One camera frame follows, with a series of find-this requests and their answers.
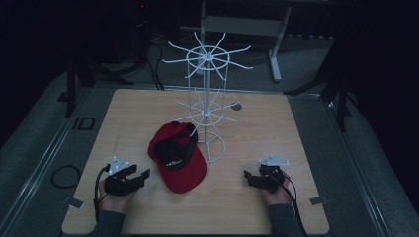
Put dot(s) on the red and black baseball cap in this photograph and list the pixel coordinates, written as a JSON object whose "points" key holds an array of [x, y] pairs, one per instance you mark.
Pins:
{"points": [[178, 158]]}

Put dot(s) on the grey tape piece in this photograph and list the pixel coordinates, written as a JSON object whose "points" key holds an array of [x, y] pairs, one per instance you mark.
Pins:
{"points": [[318, 200], [73, 202]]}

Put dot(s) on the person's right hand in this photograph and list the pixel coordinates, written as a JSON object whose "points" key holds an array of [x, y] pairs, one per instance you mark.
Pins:
{"points": [[278, 197]]}

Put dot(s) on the person's left hand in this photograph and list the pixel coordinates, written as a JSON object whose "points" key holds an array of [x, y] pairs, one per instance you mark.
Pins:
{"points": [[113, 199]]}

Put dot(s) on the black tripod stand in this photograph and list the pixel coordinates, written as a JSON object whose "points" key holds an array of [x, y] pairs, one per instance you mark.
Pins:
{"points": [[339, 95], [70, 85]]}

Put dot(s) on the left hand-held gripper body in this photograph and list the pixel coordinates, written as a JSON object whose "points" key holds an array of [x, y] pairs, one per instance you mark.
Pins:
{"points": [[118, 184]]}

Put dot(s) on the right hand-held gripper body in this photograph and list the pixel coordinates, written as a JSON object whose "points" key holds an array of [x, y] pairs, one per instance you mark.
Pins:
{"points": [[270, 177]]}

